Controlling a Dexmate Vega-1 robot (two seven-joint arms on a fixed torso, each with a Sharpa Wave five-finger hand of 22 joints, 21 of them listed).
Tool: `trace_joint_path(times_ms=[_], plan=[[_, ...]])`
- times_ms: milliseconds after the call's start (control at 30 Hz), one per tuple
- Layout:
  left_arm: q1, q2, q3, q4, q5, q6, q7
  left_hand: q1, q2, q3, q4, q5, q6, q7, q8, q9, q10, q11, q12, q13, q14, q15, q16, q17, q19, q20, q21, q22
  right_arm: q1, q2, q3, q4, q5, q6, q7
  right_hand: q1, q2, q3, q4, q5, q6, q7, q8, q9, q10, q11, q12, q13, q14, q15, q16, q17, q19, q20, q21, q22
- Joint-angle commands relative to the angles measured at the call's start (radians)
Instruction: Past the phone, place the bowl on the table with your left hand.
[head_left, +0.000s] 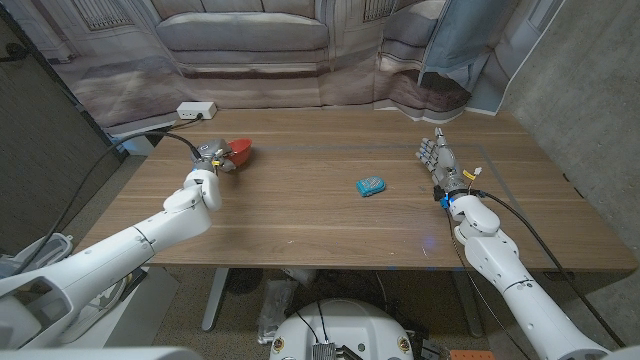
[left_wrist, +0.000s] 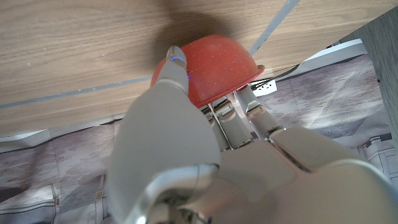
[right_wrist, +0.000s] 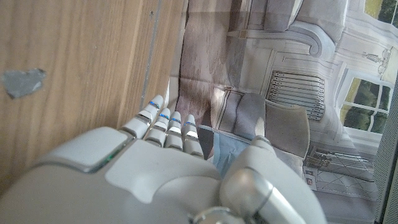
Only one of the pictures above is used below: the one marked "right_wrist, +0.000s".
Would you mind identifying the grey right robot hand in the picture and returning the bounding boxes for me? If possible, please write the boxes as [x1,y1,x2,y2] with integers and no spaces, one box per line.
[0,95,327,224]

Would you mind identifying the grey tape outline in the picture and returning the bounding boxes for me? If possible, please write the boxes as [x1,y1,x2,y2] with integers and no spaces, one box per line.
[139,0,162,110]

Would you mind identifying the grey tape scrap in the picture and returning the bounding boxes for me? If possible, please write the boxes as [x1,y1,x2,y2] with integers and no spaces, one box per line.
[1,68,47,100]

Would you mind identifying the printed living room backdrop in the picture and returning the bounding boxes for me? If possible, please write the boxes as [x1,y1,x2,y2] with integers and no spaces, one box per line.
[169,0,398,224]

